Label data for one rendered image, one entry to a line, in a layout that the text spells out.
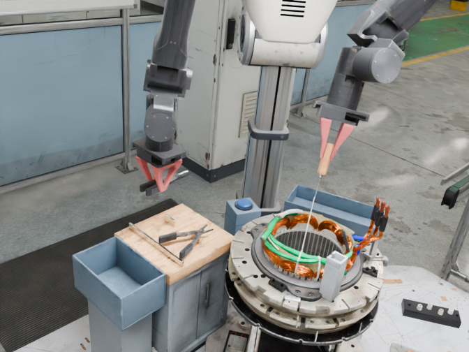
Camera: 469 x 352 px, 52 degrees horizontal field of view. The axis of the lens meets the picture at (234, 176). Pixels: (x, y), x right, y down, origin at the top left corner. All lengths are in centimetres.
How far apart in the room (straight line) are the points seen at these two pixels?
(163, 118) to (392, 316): 88
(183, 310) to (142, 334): 10
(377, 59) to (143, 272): 62
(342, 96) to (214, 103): 236
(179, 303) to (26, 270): 172
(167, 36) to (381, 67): 36
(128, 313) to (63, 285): 163
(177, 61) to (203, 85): 237
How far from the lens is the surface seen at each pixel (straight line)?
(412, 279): 160
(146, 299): 100
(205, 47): 319
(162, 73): 92
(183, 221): 114
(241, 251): 102
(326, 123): 89
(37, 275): 269
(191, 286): 108
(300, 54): 128
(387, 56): 85
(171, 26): 85
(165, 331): 111
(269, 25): 124
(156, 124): 88
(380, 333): 139
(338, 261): 91
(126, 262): 110
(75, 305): 248
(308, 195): 136
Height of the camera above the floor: 171
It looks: 28 degrees down
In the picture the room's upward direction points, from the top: 6 degrees clockwise
